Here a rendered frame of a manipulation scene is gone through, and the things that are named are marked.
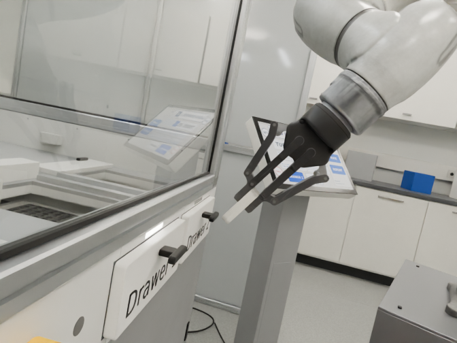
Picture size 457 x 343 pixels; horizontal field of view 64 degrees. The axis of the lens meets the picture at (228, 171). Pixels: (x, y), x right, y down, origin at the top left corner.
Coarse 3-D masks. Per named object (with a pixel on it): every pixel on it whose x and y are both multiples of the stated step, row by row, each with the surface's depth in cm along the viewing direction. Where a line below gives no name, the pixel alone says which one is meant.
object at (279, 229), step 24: (264, 216) 156; (288, 216) 152; (264, 240) 155; (288, 240) 155; (264, 264) 154; (288, 264) 158; (264, 288) 153; (288, 288) 162; (240, 312) 163; (264, 312) 155; (240, 336) 162; (264, 336) 158
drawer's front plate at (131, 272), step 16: (176, 224) 72; (160, 240) 61; (176, 240) 72; (128, 256) 51; (144, 256) 54; (160, 256) 63; (128, 272) 49; (144, 272) 56; (112, 288) 49; (128, 288) 50; (144, 288) 58; (112, 304) 49; (144, 304) 60; (112, 320) 49; (128, 320) 53; (112, 336) 49
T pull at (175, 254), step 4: (160, 248) 62; (164, 248) 62; (168, 248) 62; (172, 248) 63; (176, 248) 63; (180, 248) 63; (184, 248) 64; (160, 252) 61; (164, 252) 61; (168, 252) 61; (172, 252) 61; (176, 252) 61; (180, 252) 61; (184, 252) 64; (164, 256) 61; (168, 256) 61; (172, 256) 59; (176, 256) 59; (180, 256) 62; (168, 260) 59; (172, 260) 58; (176, 260) 59; (172, 264) 59
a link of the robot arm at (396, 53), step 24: (432, 0) 50; (360, 24) 54; (384, 24) 52; (408, 24) 50; (432, 24) 49; (456, 24) 49; (336, 48) 58; (360, 48) 53; (384, 48) 50; (408, 48) 49; (432, 48) 49; (360, 72) 52; (384, 72) 50; (408, 72) 50; (432, 72) 51; (384, 96) 51; (408, 96) 53
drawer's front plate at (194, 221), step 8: (208, 200) 101; (192, 208) 87; (200, 208) 89; (208, 208) 100; (184, 216) 79; (192, 216) 82; (200, 216) 91; (192, 224) 84; (200, 224) 93; (208, 224) 105; (184, 232) 79; (192, 232) 86; (184, 240) 80; (192, 240) 88; (200, 240) 98; (192, 248) 90; (184, 256) 82
